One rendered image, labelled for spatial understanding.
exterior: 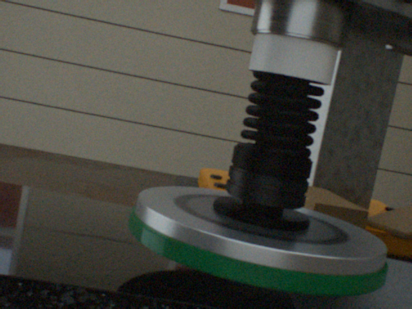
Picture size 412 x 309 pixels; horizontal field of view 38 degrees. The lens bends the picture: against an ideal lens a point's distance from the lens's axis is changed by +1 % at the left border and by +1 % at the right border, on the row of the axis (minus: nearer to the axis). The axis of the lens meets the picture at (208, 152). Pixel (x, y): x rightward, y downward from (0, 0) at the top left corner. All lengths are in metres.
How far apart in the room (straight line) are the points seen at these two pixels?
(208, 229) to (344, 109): 0.87
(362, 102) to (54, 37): 5.61
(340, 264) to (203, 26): 6.25
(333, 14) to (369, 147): 0.89
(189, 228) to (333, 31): 0.19
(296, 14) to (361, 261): 0.19
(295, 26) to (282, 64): 0.03
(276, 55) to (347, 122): 0.82
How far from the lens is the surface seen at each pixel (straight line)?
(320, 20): 0.48
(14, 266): 0.47
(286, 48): 0.48
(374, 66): 1.33
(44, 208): 0.66
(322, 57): 0.48
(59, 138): 6.73
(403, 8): 0.50
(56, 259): 0.50
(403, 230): 1.20
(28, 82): 6.76
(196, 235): 0.42
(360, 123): 1.32
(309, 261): 0.42
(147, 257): 0.54
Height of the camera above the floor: 0.98
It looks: 6 degrees down
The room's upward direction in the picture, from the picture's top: 11 degrees clockwise
